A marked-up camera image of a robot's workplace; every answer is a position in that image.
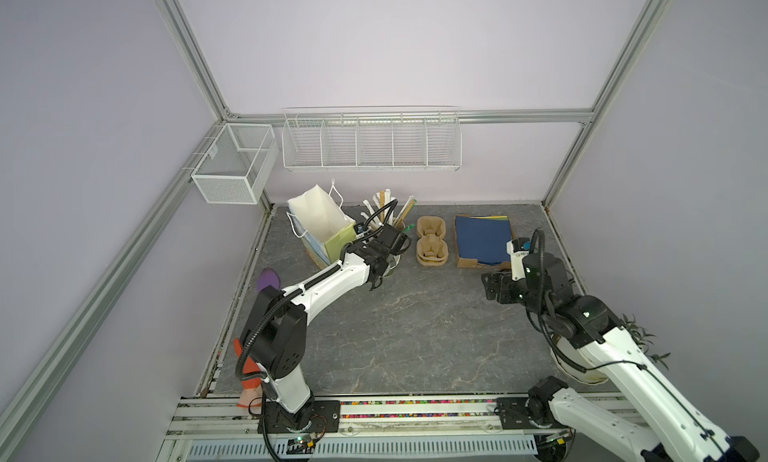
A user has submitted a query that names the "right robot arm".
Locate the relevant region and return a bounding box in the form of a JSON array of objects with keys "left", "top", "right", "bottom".
[{"left": 481, "top": 249, "right": 760, "bottom": 461}]

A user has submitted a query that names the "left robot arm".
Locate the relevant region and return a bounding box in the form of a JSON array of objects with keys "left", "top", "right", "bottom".
[{"left": 234, "top": 224, "right": 411, "bottom": 431}]

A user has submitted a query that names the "green paper gift bag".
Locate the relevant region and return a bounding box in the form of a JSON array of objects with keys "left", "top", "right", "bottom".
[{"left": 287, "top": 179, "right": 357, "bottom": 268}]

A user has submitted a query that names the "brown pulp cup carrier stack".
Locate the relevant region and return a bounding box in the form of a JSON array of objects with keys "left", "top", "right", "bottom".
[{"left": 416, "top": 216, "right": 449, "bottom": 267}]

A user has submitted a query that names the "cardboard tray with napkins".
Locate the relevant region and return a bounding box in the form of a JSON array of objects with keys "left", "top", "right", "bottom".
[{"left": 454, "top": 215, "right": 513, "bottom": 269}]

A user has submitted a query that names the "potted green plant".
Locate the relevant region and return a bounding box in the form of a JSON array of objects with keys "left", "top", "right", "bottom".
[{"left": 549, "top": 314, "right": 671, "bottom": 386}]

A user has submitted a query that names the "small white mesh basket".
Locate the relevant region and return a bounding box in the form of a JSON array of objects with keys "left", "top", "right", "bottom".
[{"left": 192, "top": 123, "right": 279, "bottom": 205}]

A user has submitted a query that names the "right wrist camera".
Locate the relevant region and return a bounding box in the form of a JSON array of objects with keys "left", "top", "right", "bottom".
[{"left": 507, "top": 237, "right": 530, "bottom": 281}]

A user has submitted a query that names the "wide white wire basket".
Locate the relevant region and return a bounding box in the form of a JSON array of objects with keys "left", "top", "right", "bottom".
[{"left": 282, "top": 106, "right": 463, "bottom": 171}]

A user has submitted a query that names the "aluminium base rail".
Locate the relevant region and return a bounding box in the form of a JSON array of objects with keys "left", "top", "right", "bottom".
[{"left": 157, "top": 392, "right": 688, "bottom": 462}]

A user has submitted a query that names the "red handled tool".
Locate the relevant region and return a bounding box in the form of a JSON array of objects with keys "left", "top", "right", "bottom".
[{"left": 232, "top": 338, "right": 268, "bottom": 409}]

